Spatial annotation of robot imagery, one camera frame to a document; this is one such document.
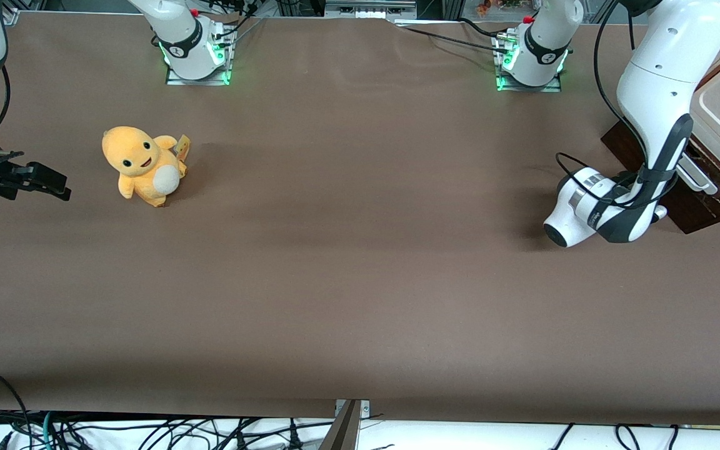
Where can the grey support post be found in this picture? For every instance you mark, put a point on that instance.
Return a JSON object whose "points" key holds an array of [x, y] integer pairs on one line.
{"points": [[341, 434]]}

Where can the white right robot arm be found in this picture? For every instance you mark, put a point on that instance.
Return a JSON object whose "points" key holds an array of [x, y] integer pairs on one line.
{"points": [[182, 37]]}

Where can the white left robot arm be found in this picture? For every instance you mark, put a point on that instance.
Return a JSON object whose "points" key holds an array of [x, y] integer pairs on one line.
{"points": [[660, 81]]}

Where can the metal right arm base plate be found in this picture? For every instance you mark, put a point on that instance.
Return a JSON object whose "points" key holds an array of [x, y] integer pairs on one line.
{"points": [[222, 65]]}

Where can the grey metal rail box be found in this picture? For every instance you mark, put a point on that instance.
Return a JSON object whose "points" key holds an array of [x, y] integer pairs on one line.
{"points": [[369, 9]]}

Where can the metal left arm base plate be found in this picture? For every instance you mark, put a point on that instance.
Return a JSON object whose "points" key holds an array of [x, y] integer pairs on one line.
{"points": [[550, 84]]}

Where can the dark wood base board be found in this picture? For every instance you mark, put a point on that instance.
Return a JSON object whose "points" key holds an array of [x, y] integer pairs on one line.
{"points": [[704, 217]]}

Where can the brown table cover sheet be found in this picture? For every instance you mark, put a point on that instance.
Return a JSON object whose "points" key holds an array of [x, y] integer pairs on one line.
{"points": [[360, 250]]}

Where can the yellow plush toy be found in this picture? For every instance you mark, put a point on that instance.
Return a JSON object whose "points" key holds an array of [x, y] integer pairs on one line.
{"points": [[141, 162]]}

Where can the metal clamp bracket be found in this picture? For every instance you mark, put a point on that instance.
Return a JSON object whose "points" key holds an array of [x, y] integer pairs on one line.
{"points": [[365, 407]]}

